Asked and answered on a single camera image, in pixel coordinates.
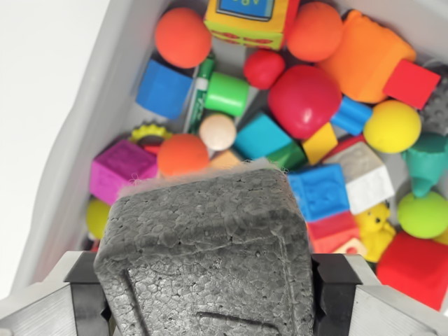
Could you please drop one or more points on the yellow foam ball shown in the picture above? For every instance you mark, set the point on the yellow foam ball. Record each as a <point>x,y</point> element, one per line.
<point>392,126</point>

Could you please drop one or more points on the blue rubber block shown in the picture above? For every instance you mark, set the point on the blue rubber block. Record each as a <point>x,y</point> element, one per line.
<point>320,192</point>

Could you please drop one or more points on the wooden printed letter block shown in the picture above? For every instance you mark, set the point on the wooden printed letter block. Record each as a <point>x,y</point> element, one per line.
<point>351,249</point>

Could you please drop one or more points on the red rubber block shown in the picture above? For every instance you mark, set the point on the red rubber block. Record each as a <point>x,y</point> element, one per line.
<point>332,231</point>

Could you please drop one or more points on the glossy red toy apple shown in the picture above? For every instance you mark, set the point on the glossy red toy apple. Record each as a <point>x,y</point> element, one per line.
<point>304,99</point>

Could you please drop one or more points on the white grey rubber block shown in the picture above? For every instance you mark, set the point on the white grey rubber block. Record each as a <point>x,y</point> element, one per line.
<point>367,182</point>

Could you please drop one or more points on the green marker pen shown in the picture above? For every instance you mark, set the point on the green marker pen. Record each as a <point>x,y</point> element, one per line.
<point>201,91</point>

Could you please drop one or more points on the natural wooden block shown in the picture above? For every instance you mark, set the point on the natural wooden block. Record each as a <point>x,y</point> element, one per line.
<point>225,159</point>

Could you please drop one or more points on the magenta rubber block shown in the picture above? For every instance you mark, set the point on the magenta rubber block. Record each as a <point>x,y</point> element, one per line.
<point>119,168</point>

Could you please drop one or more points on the olive green toy pear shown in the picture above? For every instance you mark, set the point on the olive green toy pear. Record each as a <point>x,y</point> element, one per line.
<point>98,218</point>

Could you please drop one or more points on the dark green wooden block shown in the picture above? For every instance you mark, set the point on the dark green wooden block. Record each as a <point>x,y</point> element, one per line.
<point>290,157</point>

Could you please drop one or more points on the lime green ball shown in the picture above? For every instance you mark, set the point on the lime green ball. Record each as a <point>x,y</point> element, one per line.
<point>423,215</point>

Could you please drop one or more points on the grey knobbed ball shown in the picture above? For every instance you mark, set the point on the grey knobbed ball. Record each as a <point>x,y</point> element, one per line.
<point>435,108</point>

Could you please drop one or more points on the green plastic cylinder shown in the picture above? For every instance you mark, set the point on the green plastic cylinder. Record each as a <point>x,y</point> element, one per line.
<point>225,94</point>

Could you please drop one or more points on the yellow rubber bear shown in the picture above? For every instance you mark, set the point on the yellow rubber bear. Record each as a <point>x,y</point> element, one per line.
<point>374,231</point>

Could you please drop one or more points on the blue foam hexagon block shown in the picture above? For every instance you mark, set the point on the blue foam hexagon block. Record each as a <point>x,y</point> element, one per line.
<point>164,89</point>

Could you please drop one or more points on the teal wooden block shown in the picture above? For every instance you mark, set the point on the teal wooden block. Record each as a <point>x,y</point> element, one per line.
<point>260,134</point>

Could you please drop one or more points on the small red fabric ball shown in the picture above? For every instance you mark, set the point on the small red fabric ball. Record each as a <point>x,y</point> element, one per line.
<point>264,68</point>

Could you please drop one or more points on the grey foam eraser block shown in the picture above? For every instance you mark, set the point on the grey foam eraser block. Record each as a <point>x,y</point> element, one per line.
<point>206,252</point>

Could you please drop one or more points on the grey plastic bin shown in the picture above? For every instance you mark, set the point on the grey plastic bin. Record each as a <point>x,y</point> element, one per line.
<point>115,70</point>

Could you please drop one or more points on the orange foam ball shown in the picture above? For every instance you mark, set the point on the orange foam ball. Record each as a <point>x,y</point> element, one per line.
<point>315,31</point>
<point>182,155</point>
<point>183,36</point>

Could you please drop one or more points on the teal rubber toy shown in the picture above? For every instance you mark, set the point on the teal rubber toy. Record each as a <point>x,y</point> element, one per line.
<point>427,161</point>

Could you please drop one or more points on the blue ridged cylinder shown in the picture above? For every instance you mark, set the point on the blue ridged cylinder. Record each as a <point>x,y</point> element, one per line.
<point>351,115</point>

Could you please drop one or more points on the red fabric cube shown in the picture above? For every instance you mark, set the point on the red fabric cube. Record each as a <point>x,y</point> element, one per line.
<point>416,269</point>

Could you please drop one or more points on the natural wooden cylinder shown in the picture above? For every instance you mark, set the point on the natural wooden cylinder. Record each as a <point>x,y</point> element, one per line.
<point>217,132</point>

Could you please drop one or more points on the fabric ABC fish cube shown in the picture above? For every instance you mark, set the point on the fabric ABC fish cube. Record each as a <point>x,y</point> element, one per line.
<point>245,17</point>

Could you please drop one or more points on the red rounded toy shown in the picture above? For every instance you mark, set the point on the red rounded toy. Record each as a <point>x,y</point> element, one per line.
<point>350,141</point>

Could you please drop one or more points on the small red cube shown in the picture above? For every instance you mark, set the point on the small red cube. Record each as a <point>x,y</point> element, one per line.
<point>411,84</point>

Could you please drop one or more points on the black silver gripper left finger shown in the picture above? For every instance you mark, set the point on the black silver gripper left finger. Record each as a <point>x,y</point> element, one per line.
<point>70,308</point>

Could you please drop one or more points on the black silver gripper right finger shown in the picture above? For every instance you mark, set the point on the black silver gripper right finger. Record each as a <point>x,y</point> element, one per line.
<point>350,304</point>

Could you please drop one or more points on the small red toy piece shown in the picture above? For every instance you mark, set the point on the small red toy piece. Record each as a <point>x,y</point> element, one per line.
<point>152,148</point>

